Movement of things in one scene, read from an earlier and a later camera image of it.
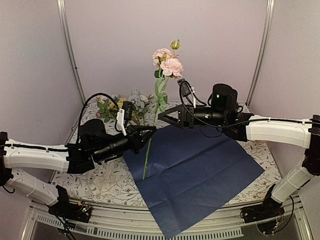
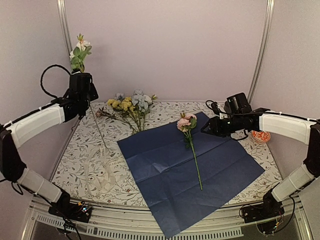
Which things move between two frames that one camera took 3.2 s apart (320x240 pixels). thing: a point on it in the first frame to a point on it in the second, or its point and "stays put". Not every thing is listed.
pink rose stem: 169,67 to 187,122
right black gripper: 185,119 to 214,128
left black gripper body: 132,134 to 94,94
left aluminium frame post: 65,35 stays put
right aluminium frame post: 266,50 stays put
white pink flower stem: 104,110 to 77,56
